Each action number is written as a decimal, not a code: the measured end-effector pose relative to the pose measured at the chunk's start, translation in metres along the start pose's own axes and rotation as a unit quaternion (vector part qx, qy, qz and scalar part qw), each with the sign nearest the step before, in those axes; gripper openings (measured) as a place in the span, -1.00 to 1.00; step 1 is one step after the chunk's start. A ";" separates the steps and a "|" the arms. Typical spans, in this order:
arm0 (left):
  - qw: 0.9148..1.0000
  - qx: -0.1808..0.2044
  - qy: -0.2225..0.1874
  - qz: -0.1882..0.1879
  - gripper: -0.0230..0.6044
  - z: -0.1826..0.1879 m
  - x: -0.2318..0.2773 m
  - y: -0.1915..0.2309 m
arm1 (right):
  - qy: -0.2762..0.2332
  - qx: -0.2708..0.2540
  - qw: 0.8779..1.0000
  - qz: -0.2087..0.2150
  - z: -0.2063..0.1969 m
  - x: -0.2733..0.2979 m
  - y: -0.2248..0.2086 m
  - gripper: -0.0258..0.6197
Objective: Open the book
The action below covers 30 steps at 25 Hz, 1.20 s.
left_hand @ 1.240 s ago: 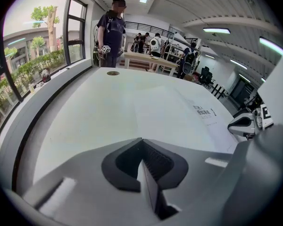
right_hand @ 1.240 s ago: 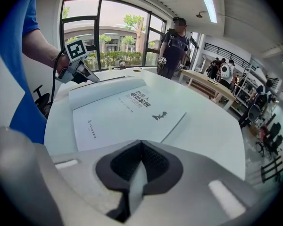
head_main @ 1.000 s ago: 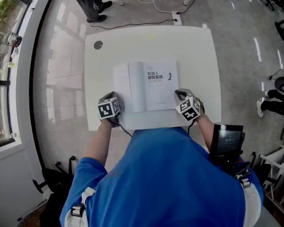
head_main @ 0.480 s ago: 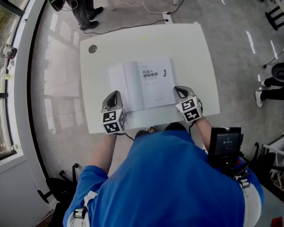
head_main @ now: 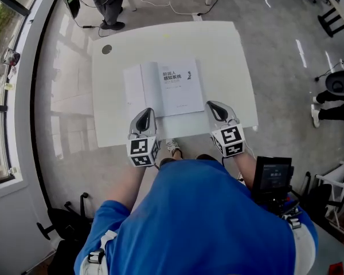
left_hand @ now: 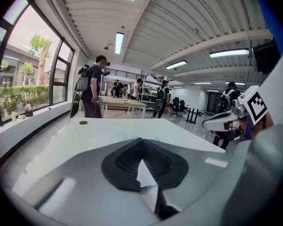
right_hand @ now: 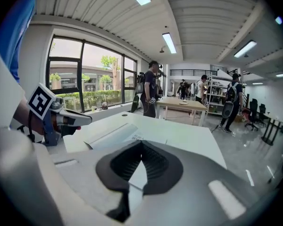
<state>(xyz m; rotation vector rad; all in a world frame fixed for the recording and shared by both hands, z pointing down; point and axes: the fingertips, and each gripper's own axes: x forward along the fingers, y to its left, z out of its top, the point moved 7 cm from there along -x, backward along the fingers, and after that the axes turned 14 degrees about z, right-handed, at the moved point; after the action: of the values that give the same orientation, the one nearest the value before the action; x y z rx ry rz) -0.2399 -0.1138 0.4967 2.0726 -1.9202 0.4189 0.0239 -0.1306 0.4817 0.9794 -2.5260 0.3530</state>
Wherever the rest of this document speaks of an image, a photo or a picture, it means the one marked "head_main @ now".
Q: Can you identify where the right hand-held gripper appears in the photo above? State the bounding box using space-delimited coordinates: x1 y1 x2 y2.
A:
205 101 247 158

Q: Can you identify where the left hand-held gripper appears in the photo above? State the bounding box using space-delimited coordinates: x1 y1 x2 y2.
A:
126 108 161 168

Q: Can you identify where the white book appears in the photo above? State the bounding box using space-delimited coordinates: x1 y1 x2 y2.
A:
122 57 206 120

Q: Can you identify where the person's right forearm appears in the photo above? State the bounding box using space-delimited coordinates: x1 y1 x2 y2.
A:
234 150 258 189

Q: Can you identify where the person's left forearm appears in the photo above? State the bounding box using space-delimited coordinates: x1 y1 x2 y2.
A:
105 163 150 211

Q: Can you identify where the person's light sneaker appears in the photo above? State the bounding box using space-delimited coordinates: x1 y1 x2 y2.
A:
165 138 181 155

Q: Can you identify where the black screen device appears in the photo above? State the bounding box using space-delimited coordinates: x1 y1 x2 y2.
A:
251 155 295 209

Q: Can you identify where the person's blue shirt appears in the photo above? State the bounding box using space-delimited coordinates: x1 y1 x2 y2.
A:
73 159 319 275

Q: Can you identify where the black office chair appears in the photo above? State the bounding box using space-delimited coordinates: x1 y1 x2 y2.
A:
297 170 344 226
36 192 95 241

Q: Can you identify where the white metal rack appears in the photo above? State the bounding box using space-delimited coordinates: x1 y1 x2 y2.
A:
315 158 344 241

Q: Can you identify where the black bag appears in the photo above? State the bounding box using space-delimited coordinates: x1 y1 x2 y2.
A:
47 238 90 275

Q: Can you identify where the small red object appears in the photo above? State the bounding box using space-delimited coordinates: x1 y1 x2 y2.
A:
329 262 344 275

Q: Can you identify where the white cable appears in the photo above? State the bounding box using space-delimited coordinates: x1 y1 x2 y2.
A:
131 0 194 15

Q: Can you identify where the person's left white shoulder strap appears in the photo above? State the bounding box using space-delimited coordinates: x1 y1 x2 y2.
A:
80 229 118 275

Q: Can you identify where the person's white shoulder strap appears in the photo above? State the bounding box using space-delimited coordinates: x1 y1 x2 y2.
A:
283 207 316 275
80 229 118 275

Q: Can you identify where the person's right white shoulder strap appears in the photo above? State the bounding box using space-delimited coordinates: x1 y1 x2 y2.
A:
283 207 316 275

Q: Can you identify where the black stool frame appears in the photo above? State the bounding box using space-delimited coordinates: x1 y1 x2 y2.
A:
317 0 344 38

